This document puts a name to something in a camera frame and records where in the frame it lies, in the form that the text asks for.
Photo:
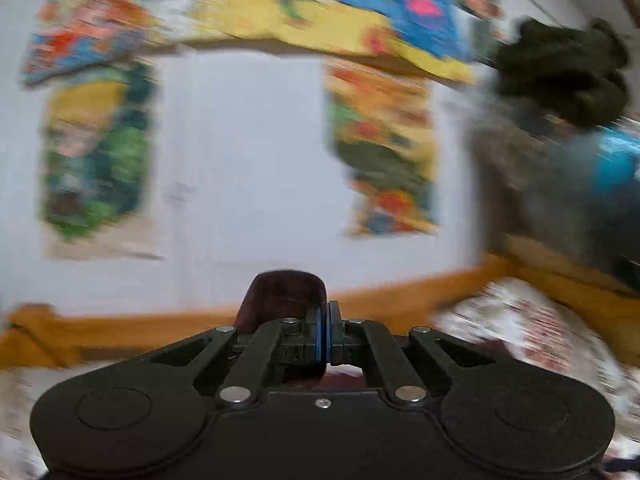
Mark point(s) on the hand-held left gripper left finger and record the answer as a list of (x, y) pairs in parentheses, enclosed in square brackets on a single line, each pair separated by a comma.
[(316, 332)]

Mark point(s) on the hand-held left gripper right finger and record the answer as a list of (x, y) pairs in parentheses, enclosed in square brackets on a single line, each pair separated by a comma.
[(330, 332)]

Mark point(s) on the maroon sweater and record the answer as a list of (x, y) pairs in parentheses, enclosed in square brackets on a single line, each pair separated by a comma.
[(280, 295)]

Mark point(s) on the white floral blanket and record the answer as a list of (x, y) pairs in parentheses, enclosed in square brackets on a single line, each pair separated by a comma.
[(525, 320)]

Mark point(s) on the clear plastic bag of bedding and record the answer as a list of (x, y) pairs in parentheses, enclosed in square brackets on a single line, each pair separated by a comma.
[(560, 185)]

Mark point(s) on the dark green cloth pile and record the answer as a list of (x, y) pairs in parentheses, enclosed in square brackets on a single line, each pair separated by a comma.
[(560, 70)]

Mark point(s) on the wooden bed frame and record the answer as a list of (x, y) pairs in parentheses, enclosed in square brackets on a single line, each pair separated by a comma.
[(150, 322)]

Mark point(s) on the torn landscape wall poster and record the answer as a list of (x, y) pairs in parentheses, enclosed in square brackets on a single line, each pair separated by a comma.
[(385, 150)]

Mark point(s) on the blond character wall poster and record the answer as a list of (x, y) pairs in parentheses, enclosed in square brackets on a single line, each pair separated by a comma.
[(95, 160)]

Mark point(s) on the blue wall poster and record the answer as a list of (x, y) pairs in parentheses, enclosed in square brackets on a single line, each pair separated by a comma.
[(425, 10)]

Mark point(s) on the white and yellow wall poster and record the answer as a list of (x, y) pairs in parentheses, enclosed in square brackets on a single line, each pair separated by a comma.
[(225, 0)]

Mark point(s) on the orange-haired girl wall poster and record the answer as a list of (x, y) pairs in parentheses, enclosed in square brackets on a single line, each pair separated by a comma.
[(90, 30)]

